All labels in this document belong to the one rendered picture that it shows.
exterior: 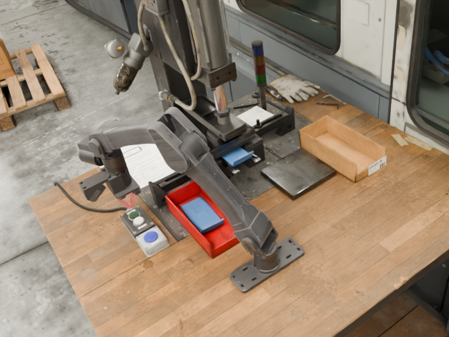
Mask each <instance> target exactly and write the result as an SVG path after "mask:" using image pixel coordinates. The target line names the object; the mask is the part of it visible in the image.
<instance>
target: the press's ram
mask: <svg viewBox="0 0 449 337"><path fill-rule="evenodd" d="M213 95H214V101H213V100H211V99H210V98H208V97H207V96H205V95H204V94H203V93H200V94H198V95H196V107H195V109H194V110H186V109H184V108H183V109H184V110H185V111H187V112H188V113H189V114H190V115H191V116H193V117H194V118H196V119H197V120H198V121H199V122H201V123H202V124H203V125H205V126H206V127H207V128H208V129H209V130H207V131H206V132H203V134H204V136H205V137H206V140H207V146H208V147H209V148H210V150H209V153H211V155H212V156H213V158H214V160H215V159H217V158H219V157H221V156H223V155H224V154H226V153H228V152H230V151H232V150H234V149H236V148H238V147H240V146H242V145H244V144H246V143H248V142H250V141H252V140H254V139H256V134H255V129H254V128H253V127H252V126H250V125H249V124H247V123H246V122H244V121H243V120H241V119H240V118H239V117H237V116H234V115H233V114H231V108H230V107H229V106H227V99H226V94H225V87H224V84H222V85H220V86H218V87H217V88H216V89H215V91H213ZM182 102H183V103H185V104H186V105H188V106H191V105H192V98H189V99H187V100H185V101H182Z"/></svg>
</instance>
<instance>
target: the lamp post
mask: <svg viewBox="0 0 449 337"><path fill-rule="evenodd" d="M262 44H263V42H262V41H261V40H254V41H252V43H251V45H252V46H254V47H257V46H260V45H262ZM266 85H267V81H266V82H265V83H264V84H257V83H256V86H257V87H259V92H260V99H261V108H262V109H264V110H265V111H267V102H266V95H265V86H266Z"/></svg>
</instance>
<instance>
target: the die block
mask: <svg viewBox="0 0 449 337"><path fill-rule="evenodd" d="M248 151H249V152H252V151H254V154H255V155H257V156H258V157H259V158H260V159H261V161H259V162H258V163H256V164H254V163H253V162H252V161H251V160H249V159H247V160H246V161H244V162H243V164H245V165H246V166H247V167H249V168H251V167H253V166H255V165H257V164H259V163H260V162H263V161H264V160H265V150H264V144H263V142H262V143H260V144H258V145H256V146H254V147H252V148H250V149H248ZM218 167H219V168H220V170H221V171H222V172H223V173H224V175H225V176H226V177H227V178H228V179H231V172H230V171H228V170H227V168H225V167H224V166H223V164H220V165H218Z"/></svg>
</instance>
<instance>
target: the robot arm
mask: <svg viewBox="0 0 449 337"><path fill-rule="evenodd" d="M173 123H174V124H173ZM174 125H175V126H174ZM175 127H176V128H175ZM176 129H177V131H178V133H179V134H180V137H179V138H178V137H177V136H176V135H175V133H176ZM139 144H155V145H156V147H157V149H158V150H159V152H160V154H161V155H162V158H163V159H164V161H165V163H166V164H167V165H168V166H169V167H170V168H171V169H172V170H174V171H176V172H178V173H180V174H182V173H185V174H186V175H187V176H188V177H190V178H191V179H192V180H194V181H195V182H196V183H197V184H198V185H199V186H200V187H201V188H202V189H203V190H204V191H205V192H206V193H207V195H208V196H209V197H210V198H211V199H212V200H213V201H214V202H215V203H216V205H217V206H218V207H219V208H220V210H221V211H222V212H223V213H224V214H225V216H226V217H227V219H228V220H229V222H230V224H231V227H232V228H233V229H234V231H233V234H234V236H235V237H236V238H237V239H238V240H239V241H240V242H241V245H242V246H243V247H244V248H245V250H246V251H247V252H249V253H250V254H251V255H254V258H253V259H252V260H250V261H248V262H246V263H245V264H244V265H242V266H240V267H239V268H237V269H236V270H234V271H232V272H231V273H229V278H230V280H231V281H232V282H233V283H234V284H235V285H236V287H237V288H238V289H239V290H240V291H241V292H242V293H243V294H245V293H247V292H249V291H251V290H252V289H253V288H255V287H257V286H258V285H259V284H261V283H263V282H264V281H266V280H267V279H269V278H270V277H272V276H273V275H275V274H276V273H278V272H279V271H281V270H282V269H284V268H285V267H287V266H288V265H290V264H292V263H293V262H294V261H296V260H298V259H299V258H300V257H302V256H304V255H305V250H304V249H303V248H302V247H301V246H300V245H298V244H297V243H296V242H295V241H294V240H292V239H291V238H290V237H286V238H285V239H283V240H282V241H280V242H278V243H277V242H276V238H277V237H278V232H277V231H276V229H275V228H274V227H273V224H272V222H271V220H270V219H269V218H268V217H267V216H266V214H264V212H263V211H262V210H258V209H257V208H256V207H255V206H254V205H252V204H251V203H250V202H248V201H247V200H246V199H245V198H244V197H243V196H242V195H241V194H240V193H239V191H238V190H237V189H236V187H235V186H234V185H233V184H232V183H231V182H230V181H229V179H228V178H227V177H226V176H225V174H224V173H223V172H222V171H221V170H220V168H219V167H218V165H217V163H216V162H215V160H214V158H213V156H212V155H211V153H209V150H210V148H209V147H208V146H207V140H206V137H205V136H204V134H203V133H202V132H201V131H200V130H199V129H198V128H197V127H196V126H195V125H194V124H193V123H192V122H191V121H190V120H189V119H188V118H187V117H186V116H185V115H184V114H183V113H182V112H181V111H180V110H179V109H178V108H176V107H171V108H169V109H167V111H165V113H163V114H159V115H156V116H154V117H150V118H143V119H137V120H126V121H123V120H117V119H113V120H107V121H105V122H104V123H103V124H102V125H101V126H99V127H98V128H97V129H96V130H95V131H93V132H92V133H91V134H90V135H89V136H86V137H85V138H84V139H82V140H81V141H80V142H79V143H78V148H79V150H78V156H79V159H80V160H81V161H82V162H86V163H90V164H94V165H96V166H103V165H104V167H102V168H101V169H100V170H101V171H100V172H98V173H96V174H94V175H92V176H90V177H88V178H86V179H84V180H82V181H80V182H79V183H78V184H79V186H80V189H81V190H82V193H83V194H84V197H85V198H86V200H88V201H91V202H96V201H97V200H98V198H99V197H100V195H101V194H102V193H103V192H104V190H105V189H106V187H105V185H104V183H106V184H107V186H108V188H109V190H110V191H111V193H112V194H113V196H115V198H116V199H117V200H118V201H119V202H121V203H122V204H123V205H125V206H126V207H127V208H129V209H131V208H133V207H134V203H135V199H136V195H138V194H140V193H141V192H142V191H141V188H140V185H139V184H138V183H137V182H136V181H135V180H134V179H133V177H132V176H131V175H130V172H129V170H128V167H127V164H126V161H125V158H124V155H123V153H122V149H121V148H122V147H124V146H132V145H139ZM127 195H130V203H127V202H126V201H125V200H124V199H125V198H126V196H127Z"/></svg>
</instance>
